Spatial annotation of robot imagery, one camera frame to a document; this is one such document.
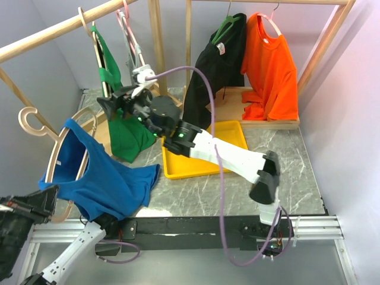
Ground yellow plastic tray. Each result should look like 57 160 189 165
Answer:
161 121 248 180

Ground left wooden clothes rack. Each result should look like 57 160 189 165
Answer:
1 1 165 138

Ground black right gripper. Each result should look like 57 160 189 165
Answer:
96 84 163 138

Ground beige hanger with green top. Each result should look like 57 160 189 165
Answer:
78 7 111 97

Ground black t-shirt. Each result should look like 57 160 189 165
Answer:
182 13 247 129

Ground pink plastic hanger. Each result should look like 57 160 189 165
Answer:
116 0 145 70

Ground wooden clothes rack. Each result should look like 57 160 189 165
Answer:
184 0 357 131
1 1 165 138

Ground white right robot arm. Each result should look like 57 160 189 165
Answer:
97 86 281 236

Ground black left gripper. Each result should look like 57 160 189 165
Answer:
0 181 59 274

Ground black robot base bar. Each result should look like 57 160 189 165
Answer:
112 216 270 251

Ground blue tank top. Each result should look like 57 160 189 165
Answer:
52 119 160 221

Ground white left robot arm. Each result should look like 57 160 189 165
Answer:
1 185 119 284

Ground right wooden clothes rack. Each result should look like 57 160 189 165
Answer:
184 0 357 131

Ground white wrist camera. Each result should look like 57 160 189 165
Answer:
0 200 17 212
131 64 157 99

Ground grey tank top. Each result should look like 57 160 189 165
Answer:
122 27 144 83

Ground orange t-shirt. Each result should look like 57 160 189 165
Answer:
240 13 299 121

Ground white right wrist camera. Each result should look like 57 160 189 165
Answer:
131 64 157 99

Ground green plastic hanger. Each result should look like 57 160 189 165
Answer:
211 1 241 45

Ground green tank top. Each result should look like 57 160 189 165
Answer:
91 25 156 163

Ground pink hanger with orange shirt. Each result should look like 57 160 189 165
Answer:
258 0 282 36

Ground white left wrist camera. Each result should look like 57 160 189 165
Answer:
0 200 17 212

